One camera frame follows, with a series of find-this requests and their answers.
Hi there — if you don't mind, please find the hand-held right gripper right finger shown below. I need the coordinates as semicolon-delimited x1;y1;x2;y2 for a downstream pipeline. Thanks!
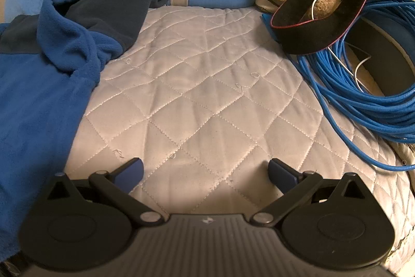
251;158;368;227

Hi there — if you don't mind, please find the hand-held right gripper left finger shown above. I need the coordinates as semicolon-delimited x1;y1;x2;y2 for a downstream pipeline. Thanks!
47;158;164;227

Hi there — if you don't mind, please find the blue fleece jacket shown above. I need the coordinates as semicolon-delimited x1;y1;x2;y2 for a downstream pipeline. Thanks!
0;0;179;265

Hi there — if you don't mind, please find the blue flat sheet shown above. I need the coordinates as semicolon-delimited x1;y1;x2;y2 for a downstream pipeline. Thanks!
261;12;281;41

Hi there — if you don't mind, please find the dark grey round container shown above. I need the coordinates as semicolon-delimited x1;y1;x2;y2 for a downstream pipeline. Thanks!
344;14;415;97

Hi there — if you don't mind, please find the tan wool ball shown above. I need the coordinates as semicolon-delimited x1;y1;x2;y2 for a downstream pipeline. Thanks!
313;0;341;19

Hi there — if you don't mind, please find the blue cable coil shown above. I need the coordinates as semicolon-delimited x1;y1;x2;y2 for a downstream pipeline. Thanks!
261;0;415;172

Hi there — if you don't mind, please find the thin white cable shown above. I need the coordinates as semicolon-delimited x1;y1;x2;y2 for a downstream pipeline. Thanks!
310;0;350;21

